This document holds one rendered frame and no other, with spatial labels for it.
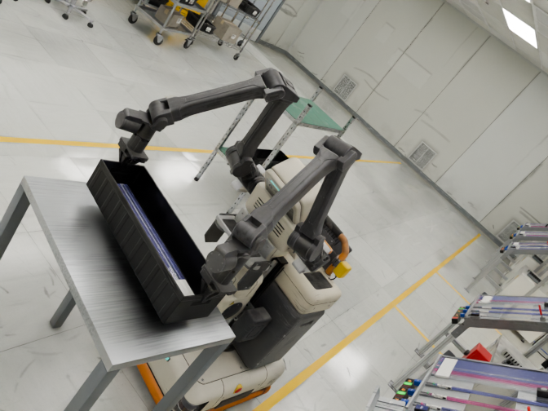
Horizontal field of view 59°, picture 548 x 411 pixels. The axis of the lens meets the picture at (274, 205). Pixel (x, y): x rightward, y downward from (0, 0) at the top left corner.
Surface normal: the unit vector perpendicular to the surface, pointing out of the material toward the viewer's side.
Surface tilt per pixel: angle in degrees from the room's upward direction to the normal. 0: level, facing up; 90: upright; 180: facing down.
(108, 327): 0
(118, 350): 0
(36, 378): 0
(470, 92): 90
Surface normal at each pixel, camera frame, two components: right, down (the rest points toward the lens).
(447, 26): -0.50, 0.06
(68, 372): 0.58, -0.72
